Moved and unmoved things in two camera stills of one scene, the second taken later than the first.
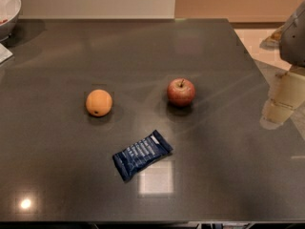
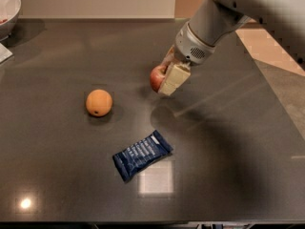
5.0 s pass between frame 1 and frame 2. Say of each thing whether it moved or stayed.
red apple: moved
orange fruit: stayed
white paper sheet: stayed
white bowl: stayed
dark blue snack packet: stayed
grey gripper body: moved
